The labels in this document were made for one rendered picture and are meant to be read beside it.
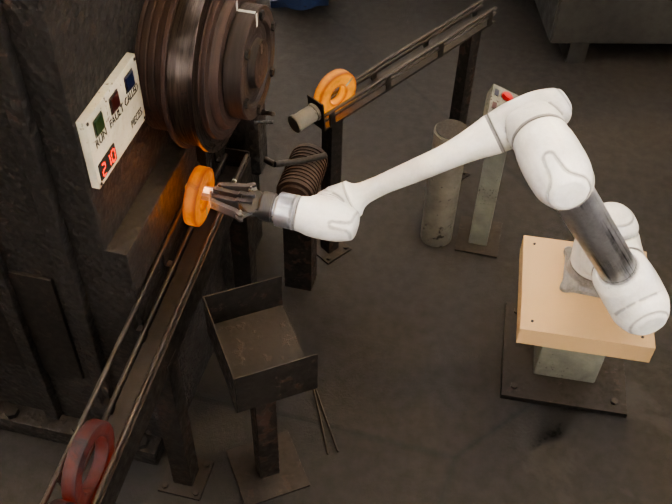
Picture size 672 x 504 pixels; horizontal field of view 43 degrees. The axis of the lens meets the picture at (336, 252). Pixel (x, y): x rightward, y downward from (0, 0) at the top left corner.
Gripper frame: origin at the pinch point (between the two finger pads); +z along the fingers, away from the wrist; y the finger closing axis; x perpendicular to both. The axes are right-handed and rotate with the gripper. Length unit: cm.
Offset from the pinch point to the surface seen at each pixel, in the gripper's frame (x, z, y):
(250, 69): 29.7, -9.2, 14.5
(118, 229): 2.3, 12.8, -20.4
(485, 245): -79, -80, 82
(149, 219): 1.6, 7.4, -14.5
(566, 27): -60, -100, 213
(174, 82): 33.7, 3.7, -1.2
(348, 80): -9, -24, 71
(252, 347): -23.0, -22.4, -26.9
